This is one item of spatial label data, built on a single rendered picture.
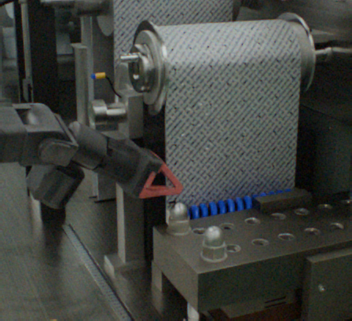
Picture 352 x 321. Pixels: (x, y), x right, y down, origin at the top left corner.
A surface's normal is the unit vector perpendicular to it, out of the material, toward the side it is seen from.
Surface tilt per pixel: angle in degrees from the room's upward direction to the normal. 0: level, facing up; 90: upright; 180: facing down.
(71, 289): 0
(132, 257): 90
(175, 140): 90
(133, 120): 90
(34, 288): 0
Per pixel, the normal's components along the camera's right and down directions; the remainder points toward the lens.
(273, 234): 0.00, -0.95
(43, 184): 0.48, 0.59
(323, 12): -0.92, 0.12
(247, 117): 0.40, 0.28
